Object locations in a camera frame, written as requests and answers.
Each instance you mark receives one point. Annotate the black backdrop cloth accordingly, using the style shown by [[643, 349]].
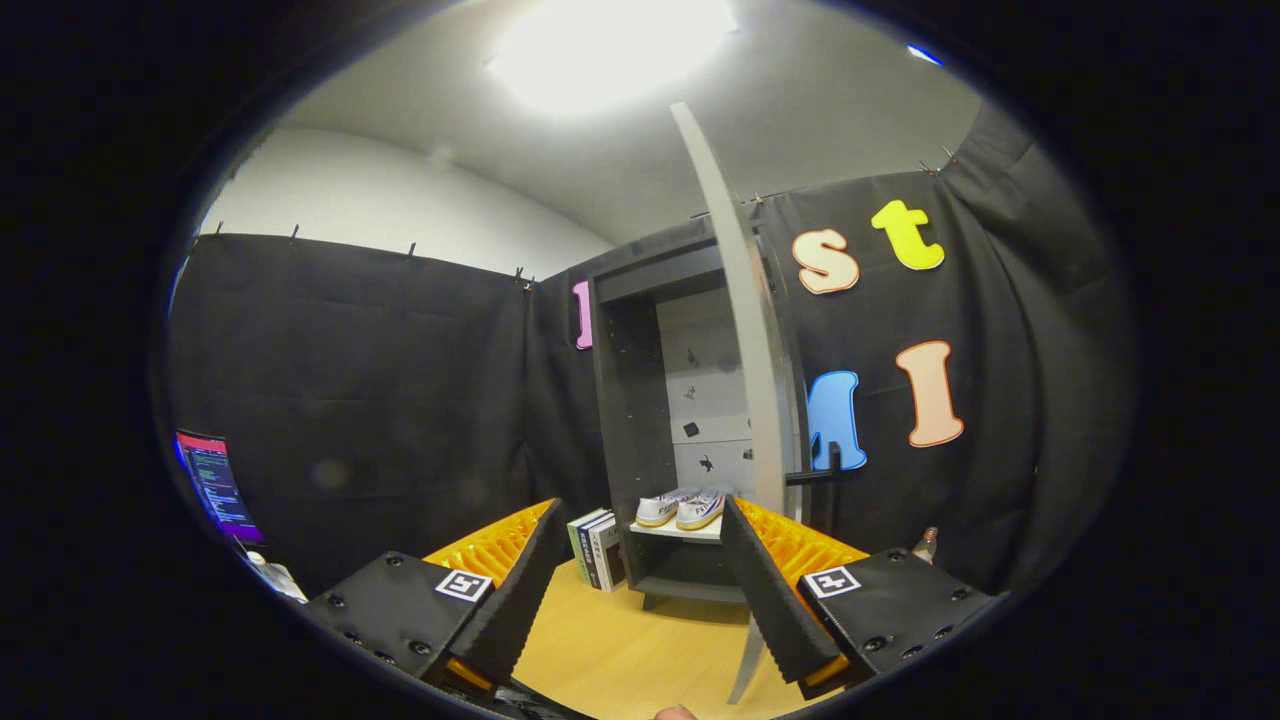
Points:
[[380, 380]]

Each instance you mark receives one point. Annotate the clear bottle with red label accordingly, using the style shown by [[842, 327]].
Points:
[[926, 547]]

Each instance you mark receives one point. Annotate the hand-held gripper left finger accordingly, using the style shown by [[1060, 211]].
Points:
[[515, 600]]

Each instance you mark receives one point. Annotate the small ceiling light panel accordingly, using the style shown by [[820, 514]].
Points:
[[924, 54]]

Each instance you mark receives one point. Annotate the white canvas shoe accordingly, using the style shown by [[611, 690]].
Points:
[[703, 510], [660, 508]]

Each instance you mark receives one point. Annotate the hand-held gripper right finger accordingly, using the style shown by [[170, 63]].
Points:
[[770, 610]]

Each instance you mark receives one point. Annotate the computer monitor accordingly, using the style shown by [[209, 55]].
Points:
[[215, 485]]

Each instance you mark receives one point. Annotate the blue spine book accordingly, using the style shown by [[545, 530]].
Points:
[[590, 555]]

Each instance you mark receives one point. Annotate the white object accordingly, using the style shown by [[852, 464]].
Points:
[[278, 578]]

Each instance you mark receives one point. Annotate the large ceiling light panel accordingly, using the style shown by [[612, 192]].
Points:
[[610, 50]]

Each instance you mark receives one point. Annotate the dark grey shoe cabinet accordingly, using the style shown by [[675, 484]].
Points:
[[630, 400]]

